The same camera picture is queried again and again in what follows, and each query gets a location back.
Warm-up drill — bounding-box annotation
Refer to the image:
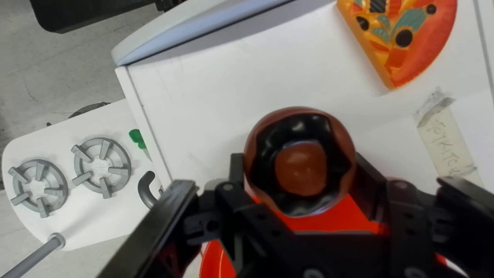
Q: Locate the grey toy faucet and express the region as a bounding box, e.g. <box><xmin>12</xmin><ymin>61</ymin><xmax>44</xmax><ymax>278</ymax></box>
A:
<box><xmin>137</xmin><ymin>172</ymin><xmax>161</xmax><ymax>209</ymax></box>

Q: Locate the grey metal leg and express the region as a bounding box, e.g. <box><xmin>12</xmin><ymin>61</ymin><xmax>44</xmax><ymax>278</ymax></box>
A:
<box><xmin>1</xmin><ymin>234</ymin><xmax>66</xmax><ymax>278</ymax></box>

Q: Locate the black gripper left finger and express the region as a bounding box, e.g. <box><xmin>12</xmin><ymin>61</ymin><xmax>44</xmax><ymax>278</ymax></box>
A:
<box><xmin>97</xmin><ymin>181</ymin><xmax>198</xmax><ymax>278</ymax></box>

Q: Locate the grey toy burner grate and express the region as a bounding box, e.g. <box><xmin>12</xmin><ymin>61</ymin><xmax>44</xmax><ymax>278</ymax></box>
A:
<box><xmin>70</xmin><ymin>138</ymin><xmax>132</xmax><ymax>200</ymax></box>
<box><xmin>7</xmin><ymin>160</ymin><xmax>69</xmax><ymax>218</ymax></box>

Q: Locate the strip of masking tape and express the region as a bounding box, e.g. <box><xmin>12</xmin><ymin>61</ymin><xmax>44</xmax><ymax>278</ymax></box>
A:
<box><xmin>413</xmin><ymin>92</ymin><xmax>476</xmax><ymax>178</ymax></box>

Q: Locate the white toy stove counter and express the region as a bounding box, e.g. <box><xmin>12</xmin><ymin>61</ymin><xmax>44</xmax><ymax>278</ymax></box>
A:
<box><xmin>1</xmin><ymin>101</ymin><xmax>152</xmax><ymax>251</ymax></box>

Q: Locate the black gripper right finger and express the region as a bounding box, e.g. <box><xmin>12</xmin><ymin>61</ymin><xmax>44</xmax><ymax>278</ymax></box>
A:
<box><xmin>435</xmin><ymin>177</ymin><xmax>494</xmax><ymax>274</ymax></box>

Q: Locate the green toy vegetable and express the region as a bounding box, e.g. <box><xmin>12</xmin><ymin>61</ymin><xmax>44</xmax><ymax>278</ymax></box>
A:
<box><xmin>127</xmin><ymin>129</ymin><xmax>146</xmax><ymax>150</ymax></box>

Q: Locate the white toy kitchen cabinet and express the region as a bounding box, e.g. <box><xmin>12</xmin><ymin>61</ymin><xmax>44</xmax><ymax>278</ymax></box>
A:
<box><xmin>115</xmin><ymin>0</ymin><xmax>494</xmax><ymax>192</ymax></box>

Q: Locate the toy pizza slice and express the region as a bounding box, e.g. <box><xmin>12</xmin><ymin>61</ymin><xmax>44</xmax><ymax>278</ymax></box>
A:
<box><xmin>336</xmin><ymin>0</ymin><xmax>458</xmax><ymax>90</ymax></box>

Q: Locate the orange plastic plate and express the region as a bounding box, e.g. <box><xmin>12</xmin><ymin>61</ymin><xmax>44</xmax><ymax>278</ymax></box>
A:
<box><xmin>198</xmin><ymin>177</ymin><xmax>449</xmax><ymax>278</ymax></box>

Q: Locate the chocolate glazed toy donut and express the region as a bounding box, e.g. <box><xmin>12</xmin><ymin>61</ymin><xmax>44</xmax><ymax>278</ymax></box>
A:
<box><xmin>243</xmin><ymin>107</ymin><xmax>356</xmax><ymax>218</ymax></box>

